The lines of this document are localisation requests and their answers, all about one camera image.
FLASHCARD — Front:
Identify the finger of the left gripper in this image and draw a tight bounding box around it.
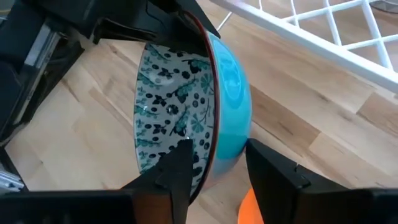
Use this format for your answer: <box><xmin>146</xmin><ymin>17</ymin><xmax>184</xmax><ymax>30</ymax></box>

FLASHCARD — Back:
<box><xmin>93</xmin><ymin>14</ymin><xmax>208</xmax><ymax>57</ymax></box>
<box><xmin>174</xmin><ymin>0</ymin><xmax>221</xmax><ymax>39</ymax></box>

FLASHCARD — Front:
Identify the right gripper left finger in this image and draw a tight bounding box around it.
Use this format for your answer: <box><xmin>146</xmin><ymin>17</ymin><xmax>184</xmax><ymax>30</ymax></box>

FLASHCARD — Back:
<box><xmin>123</xmin><ymin>139</ymin><xmax>195</xmax><ymax>224</ymax></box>

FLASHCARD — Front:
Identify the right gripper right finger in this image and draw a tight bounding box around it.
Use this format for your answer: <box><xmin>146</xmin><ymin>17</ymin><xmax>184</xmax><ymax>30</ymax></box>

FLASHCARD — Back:
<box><xmin>246</xmin><ymin>138</ymin><xmax>351</xmax><ymax>224</ymax></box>

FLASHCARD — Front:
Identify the orange plastic mini bowl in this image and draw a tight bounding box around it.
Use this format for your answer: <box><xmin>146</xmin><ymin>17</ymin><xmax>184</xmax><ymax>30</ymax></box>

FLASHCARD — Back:
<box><xmin>237</xmin><ymin>187</ymin><xmax>265</xmax><ymax>224</ymax></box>

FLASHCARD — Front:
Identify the floral blue ceramic bowl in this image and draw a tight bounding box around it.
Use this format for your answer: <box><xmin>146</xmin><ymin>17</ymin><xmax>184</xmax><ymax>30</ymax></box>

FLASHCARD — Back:
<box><xmin>132</xmin><ymin>12</ymin><xmax>253</xmax><ymax>205</ymax></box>

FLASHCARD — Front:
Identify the grey geometric plant pot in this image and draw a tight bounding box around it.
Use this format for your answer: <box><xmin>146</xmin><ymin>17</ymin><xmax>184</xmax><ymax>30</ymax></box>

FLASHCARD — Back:
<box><xmin>369</xmin><ymin>0</ymin><xmax>398</xmax><ymax>14</ymax></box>

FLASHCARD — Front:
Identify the white wire rack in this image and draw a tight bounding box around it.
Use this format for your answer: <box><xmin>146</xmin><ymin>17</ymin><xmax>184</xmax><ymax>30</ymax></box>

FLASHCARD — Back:
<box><xmin>208</xmin><ymin>0</ymin><xmax>398</xmax><ymax>94</ymax></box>

